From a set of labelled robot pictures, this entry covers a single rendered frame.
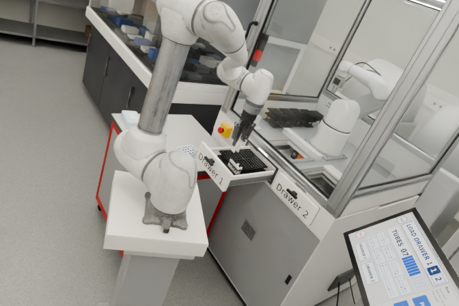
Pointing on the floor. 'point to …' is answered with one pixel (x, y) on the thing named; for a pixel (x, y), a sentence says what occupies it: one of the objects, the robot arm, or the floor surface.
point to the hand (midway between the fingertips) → (236, 145)
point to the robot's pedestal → (144, 279)
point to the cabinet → (274, 250)
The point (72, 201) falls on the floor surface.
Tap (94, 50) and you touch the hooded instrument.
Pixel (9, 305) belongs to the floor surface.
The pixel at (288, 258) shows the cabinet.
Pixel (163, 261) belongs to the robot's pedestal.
